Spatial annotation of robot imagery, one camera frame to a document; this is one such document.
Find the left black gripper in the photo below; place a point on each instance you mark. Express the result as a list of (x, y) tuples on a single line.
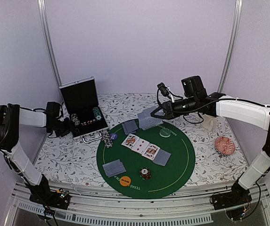
[(69, 127)]

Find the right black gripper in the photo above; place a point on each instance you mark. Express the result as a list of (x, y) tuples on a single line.
[(169, 113)]

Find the blue playing card deck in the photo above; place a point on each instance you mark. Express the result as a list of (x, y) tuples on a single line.
[(146, 121)]

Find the dealt card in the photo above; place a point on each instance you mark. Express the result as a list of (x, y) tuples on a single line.
[(113, 164), (130, 123)]

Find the three of diamonds card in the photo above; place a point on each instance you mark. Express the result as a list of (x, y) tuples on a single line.
[(140, 146)]

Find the queen of spades card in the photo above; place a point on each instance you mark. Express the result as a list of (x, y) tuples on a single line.
[(130, 141)]

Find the aluminium poker chip case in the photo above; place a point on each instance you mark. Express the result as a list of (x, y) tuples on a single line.
[(80, 97)]

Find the king of diamonds card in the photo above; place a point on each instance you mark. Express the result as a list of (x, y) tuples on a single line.
[(151, 151)]

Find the purple small blind button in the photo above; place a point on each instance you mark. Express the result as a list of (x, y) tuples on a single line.
[(113, 136)]

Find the blue poker chip stack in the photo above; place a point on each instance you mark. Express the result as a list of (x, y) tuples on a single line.
[(107, 139)]

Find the red black poker chip stack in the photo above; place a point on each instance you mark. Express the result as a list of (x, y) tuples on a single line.
[(145, 173)]

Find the orange big blind button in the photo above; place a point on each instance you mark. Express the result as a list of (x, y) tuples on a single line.
[(125, 181)]

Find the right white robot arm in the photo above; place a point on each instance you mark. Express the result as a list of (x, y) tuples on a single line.
[(253, 119)]

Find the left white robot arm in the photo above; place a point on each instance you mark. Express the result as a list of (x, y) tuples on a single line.
[(12, 116)]

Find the red dice row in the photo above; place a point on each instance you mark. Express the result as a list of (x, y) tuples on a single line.
[(85, 123)]

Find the green poker chip stack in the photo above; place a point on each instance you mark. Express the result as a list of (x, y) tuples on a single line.
[(97, 113)]

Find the round green poker mat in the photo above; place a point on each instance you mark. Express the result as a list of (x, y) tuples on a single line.
[(164, 180)]

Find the cream ceramic mug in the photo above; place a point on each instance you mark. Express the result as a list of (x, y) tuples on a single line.
[(209, 122)]

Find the red patterned small bowl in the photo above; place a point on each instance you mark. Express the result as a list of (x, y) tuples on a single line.
[(224, 146)]

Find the floral patterned table cover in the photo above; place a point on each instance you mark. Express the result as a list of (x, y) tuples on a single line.
[(69, 160)]

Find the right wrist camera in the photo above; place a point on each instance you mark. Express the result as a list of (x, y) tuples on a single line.
[(165, 91)]

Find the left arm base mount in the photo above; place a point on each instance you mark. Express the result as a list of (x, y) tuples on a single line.
[(58, 199)]

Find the aluminium front rail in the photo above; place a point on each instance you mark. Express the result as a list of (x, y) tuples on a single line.
[(93, 205)]

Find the right aluminium frame post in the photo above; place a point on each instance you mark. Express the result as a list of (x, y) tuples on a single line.
[(231, 45)]

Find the aluminium frame post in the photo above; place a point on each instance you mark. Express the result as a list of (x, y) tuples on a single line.
[(231, 45), (47, 37)]

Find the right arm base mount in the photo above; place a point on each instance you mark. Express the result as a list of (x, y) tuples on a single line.
[(235, 197)]

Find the left aluminium frame post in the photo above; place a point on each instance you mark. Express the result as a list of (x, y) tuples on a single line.
[(47, 37)]

